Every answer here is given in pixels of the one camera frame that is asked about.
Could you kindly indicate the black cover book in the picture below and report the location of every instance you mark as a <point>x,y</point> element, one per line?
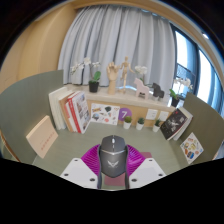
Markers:
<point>173,124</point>

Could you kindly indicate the white thick book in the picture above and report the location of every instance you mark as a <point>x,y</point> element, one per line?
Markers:
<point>56,108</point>

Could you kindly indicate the white wall socket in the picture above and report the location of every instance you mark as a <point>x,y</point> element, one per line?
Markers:
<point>163,116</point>
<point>151,114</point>

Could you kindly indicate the black wooden horse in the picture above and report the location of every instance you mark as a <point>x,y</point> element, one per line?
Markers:
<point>157,90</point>

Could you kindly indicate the brown book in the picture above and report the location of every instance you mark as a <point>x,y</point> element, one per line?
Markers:
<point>65,111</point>

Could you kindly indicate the beige hardcover book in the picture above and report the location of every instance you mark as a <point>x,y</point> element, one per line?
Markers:
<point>41,137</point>

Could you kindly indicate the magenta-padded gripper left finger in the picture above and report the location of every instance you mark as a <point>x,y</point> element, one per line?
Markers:
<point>78,173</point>

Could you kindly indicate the white orchid in black pot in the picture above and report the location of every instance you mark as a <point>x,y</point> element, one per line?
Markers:
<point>93,86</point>
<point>175,101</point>

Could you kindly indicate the light wooden desk shelf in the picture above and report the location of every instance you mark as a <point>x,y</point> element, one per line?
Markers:
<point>133,106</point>

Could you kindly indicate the green felt desk partition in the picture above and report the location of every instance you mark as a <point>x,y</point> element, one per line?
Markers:
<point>23,103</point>
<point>208,123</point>

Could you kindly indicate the round purple number sign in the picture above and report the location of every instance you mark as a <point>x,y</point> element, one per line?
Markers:
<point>124,113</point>

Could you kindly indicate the dark grey computer mouse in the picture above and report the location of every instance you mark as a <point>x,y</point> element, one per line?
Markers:
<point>113,156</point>

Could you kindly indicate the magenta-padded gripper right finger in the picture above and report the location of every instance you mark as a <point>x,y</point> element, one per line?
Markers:
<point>148,173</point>

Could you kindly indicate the grey white curtain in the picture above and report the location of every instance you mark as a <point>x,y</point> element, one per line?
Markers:
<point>113,36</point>

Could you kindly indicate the white orchid behind horse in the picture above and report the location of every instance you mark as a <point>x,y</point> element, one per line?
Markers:
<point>141,70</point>

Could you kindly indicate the wooden artist mannequin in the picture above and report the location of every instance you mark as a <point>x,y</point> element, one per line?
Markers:
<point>125,73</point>

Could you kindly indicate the white sticker picture card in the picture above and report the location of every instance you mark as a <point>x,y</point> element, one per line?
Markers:
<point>105,114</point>

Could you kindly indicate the wooden hand model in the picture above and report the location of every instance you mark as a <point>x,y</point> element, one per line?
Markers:
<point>112,78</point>

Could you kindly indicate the colourful illustrated white card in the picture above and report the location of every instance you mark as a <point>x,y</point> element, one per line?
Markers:
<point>191,148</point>

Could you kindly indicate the pink wooden horse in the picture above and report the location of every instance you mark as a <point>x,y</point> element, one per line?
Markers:
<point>141,88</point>

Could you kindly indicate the red and white picture book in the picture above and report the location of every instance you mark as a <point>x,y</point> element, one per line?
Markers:
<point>81,111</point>

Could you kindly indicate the mauve pink mouse pad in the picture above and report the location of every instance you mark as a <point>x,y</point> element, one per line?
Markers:
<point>146,155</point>

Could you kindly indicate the dark framed window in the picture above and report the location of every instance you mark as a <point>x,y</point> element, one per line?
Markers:
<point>203,76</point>

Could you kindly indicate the small plant in white pot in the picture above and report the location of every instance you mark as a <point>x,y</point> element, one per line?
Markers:
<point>127,125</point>
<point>140,126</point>
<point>156,128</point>

